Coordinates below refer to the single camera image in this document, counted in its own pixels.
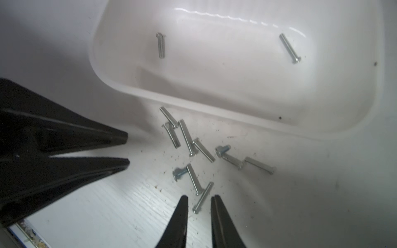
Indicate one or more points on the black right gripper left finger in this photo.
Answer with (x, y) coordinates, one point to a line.
(175, 234)

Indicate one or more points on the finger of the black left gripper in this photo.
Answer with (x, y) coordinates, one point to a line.
(30, 184)
(49, 128)

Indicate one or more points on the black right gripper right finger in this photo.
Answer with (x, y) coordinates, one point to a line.
(224, 232)

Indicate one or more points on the silver long screw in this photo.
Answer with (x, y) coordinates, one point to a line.
(203, 150)
(234, 161)
(200, 202)
(269, 169)
(169, 117)
(170, 130)
(194, 179)
(192, 150)

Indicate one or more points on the silver short screw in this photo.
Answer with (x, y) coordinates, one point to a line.
(221, 150)
(178, 172)

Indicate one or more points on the white plastic storage box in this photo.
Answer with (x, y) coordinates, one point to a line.
(225, 58)

